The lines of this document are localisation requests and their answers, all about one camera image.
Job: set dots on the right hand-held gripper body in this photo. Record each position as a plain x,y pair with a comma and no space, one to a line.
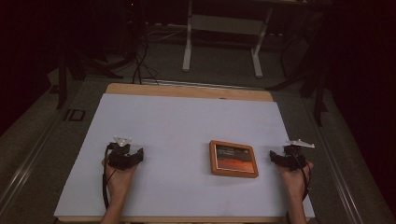
292,157

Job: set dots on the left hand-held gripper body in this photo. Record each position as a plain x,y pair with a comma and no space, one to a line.
120,157

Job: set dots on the wooden picture frame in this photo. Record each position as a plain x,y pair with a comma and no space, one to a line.
234,159

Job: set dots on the person's left hand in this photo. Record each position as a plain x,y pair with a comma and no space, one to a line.
120,183

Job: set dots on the person's right hand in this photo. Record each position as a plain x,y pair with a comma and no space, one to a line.
294,183

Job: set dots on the white table mat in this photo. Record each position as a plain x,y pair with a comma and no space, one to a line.
174,130

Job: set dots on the black floor socket plate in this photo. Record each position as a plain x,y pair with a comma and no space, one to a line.
74,115

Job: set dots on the black metal stand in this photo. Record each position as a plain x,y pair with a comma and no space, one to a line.
317,99

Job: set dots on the metal floor rail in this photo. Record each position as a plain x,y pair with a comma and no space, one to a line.
339,180
25,174

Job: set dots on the white metal desk frame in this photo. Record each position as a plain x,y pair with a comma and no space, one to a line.
224,25

